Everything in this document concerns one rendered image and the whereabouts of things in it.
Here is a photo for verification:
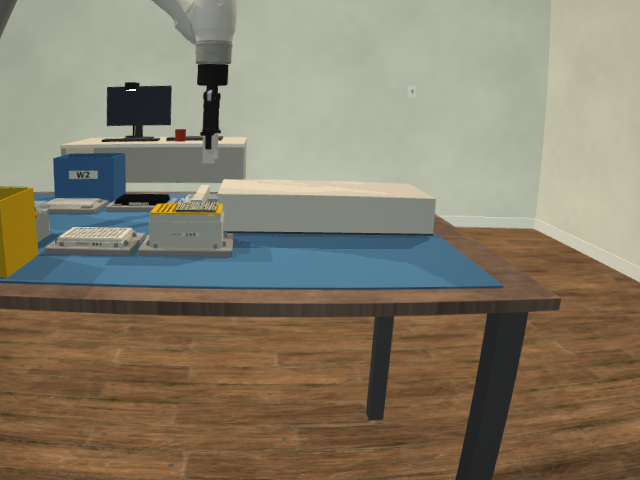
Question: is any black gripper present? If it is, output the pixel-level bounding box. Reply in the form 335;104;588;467
197;64;228;164

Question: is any blue bin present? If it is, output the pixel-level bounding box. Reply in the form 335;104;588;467
53;153;126;202

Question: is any blue bench mat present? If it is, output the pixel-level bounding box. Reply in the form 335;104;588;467
0;206;504;290

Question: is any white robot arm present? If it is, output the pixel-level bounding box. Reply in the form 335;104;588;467
0;0;237;65

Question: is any yellow open-top bin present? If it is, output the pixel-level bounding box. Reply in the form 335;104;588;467
0;188;38;278

